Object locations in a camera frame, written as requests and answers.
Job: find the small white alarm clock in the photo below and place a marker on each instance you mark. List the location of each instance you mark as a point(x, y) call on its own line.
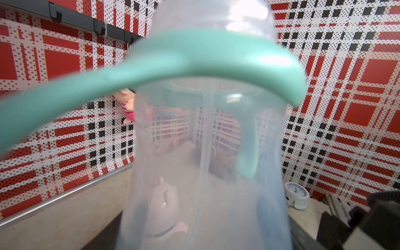
point(296, 196)

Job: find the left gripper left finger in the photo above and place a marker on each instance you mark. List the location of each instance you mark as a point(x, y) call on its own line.
point(107, 238)

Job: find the black hook rail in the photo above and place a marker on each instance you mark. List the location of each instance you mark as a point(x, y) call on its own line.
point(62, 15)

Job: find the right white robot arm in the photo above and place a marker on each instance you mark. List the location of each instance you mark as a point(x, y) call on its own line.
point(353, 228)

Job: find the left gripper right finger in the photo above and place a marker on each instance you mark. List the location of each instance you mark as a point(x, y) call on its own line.
point(301, 240)

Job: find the pink pig cap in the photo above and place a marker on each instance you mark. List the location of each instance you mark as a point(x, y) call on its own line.
point(163, 210)

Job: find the clear baby bottle bottom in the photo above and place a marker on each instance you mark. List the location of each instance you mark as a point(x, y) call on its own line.
point(212, 72)

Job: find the doll with pink pants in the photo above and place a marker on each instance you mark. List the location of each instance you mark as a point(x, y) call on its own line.
point(126, 98)

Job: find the brown teddy bear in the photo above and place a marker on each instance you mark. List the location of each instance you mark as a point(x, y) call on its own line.
point(222, 164)

